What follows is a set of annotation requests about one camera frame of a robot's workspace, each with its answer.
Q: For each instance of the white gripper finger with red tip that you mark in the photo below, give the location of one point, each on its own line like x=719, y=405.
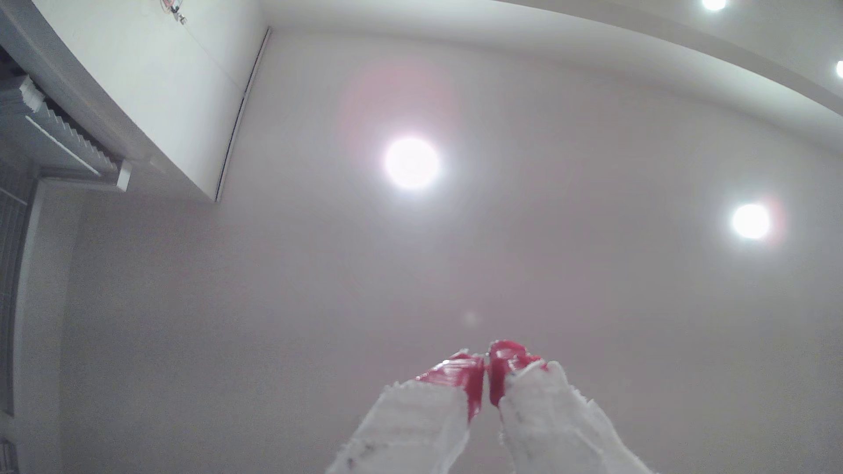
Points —
x=553, y=421
x=411, y=421

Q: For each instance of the large round ceiling light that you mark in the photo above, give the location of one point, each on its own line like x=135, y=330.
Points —
x=411, y=163

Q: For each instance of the white window blind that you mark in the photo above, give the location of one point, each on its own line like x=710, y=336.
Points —
x=59, y=135

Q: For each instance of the dark wall trim strip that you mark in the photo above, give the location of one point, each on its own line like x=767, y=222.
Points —
x=240, y=112

